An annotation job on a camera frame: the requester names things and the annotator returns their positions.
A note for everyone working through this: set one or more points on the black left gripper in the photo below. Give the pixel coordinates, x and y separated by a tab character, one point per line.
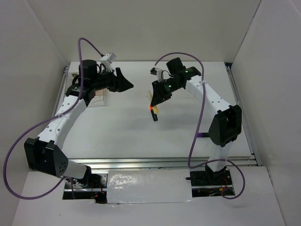
119	84

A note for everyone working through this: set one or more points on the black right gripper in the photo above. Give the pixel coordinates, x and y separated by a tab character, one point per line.
159	95

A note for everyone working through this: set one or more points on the orange capped black highlighter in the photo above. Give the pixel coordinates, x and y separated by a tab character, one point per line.
154	112

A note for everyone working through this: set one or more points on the purple capped black highlighter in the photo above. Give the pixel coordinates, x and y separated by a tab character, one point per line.
202	135

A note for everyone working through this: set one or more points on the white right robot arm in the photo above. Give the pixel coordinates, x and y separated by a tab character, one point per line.
226	119

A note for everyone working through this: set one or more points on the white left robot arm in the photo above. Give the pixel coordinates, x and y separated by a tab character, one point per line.
45	152

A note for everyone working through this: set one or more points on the clear long organizer tray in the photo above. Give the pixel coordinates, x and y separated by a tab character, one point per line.
68	80

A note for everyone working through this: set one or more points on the white cover sheet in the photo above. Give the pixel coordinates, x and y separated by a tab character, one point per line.
148	186

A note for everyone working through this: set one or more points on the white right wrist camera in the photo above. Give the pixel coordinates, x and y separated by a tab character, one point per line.
158	72

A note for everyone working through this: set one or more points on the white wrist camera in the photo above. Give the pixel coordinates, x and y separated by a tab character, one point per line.
107	60
158	72

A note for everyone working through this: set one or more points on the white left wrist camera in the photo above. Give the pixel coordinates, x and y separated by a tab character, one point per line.
107	60

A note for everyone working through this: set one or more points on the aluminium table frame rail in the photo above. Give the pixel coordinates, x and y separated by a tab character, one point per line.
122	134

